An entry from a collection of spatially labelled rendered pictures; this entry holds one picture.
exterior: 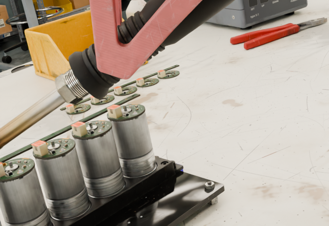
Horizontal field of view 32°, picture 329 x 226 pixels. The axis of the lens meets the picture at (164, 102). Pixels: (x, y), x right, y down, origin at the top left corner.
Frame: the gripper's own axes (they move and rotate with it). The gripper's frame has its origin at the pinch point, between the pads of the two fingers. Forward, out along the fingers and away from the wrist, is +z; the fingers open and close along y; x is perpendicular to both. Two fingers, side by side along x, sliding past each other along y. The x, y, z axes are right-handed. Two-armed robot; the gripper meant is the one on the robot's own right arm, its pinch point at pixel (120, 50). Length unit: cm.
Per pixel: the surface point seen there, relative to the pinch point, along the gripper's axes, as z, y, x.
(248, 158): 8.0, -12.0, 11.1
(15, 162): 9.1, -3.8, -3.7
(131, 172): 9.6, -7.7, 3.1
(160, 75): 10.8, -34.0, 5.1
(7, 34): 131, -408, -86
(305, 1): 0, -52, 22
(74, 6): 106, -461, -47
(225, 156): 8.8, -12.8, 9.8
